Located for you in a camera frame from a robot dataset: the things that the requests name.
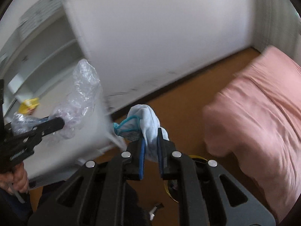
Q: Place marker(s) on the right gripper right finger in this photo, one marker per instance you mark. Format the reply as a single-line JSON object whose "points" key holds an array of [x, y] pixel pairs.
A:
{"points": [[160, 143]]}

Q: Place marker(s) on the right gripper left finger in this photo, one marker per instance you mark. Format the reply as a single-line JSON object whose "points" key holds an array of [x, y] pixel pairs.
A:
{"points": [[142, 158]]}

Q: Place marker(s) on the light blue cloth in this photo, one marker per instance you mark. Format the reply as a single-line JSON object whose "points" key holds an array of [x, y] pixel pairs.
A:
{"points": [[142, 121]]}

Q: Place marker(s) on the clear plastic bag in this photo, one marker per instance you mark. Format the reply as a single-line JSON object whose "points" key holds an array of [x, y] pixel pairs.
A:
{"points": [[73, 109]]}

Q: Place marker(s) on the left hand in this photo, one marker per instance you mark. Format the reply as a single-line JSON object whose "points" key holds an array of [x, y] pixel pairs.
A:
{"points": [[18, 178]]}

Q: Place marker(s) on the yellow snack bag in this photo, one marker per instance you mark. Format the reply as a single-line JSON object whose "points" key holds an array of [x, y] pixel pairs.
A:
{"points": [[28, 106]]}

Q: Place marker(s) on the office chair base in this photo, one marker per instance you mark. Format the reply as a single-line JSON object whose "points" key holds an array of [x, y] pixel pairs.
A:
{"points": [[154, 210]]}

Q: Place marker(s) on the white desk with shelves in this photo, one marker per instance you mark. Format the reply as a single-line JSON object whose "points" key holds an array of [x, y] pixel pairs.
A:
{"points": [[37, 60]]}

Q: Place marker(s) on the pink bed blanket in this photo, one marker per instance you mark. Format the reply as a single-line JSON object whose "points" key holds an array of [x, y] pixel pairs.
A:
{"points": [[257, 118]]}

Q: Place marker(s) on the grey curtain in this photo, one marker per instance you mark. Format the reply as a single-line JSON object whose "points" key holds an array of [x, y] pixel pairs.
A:
{"points": [[276, 23]]}

